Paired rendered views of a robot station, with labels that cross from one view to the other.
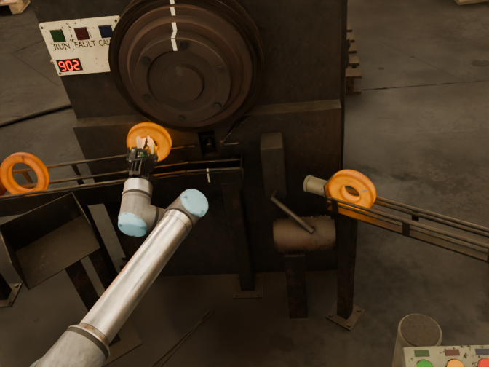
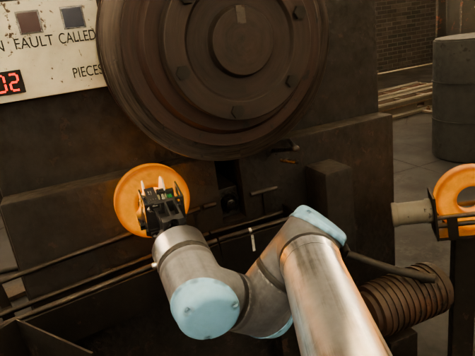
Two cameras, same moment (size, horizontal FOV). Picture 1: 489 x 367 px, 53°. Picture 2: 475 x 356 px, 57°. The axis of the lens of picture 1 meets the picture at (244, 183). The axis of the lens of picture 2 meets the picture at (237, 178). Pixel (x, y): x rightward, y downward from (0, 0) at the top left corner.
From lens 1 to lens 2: 1.05 m
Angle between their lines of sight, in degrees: 32
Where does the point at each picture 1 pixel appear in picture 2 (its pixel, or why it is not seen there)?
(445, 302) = not seen: outside the picture
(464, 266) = not seen: outside the picture
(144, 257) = (348, 309)
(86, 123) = (27, 196)
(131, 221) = (213, 292)
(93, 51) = (47, 54)
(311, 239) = (427, 297)
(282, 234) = (387, 300)
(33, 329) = not seen: outside the picture
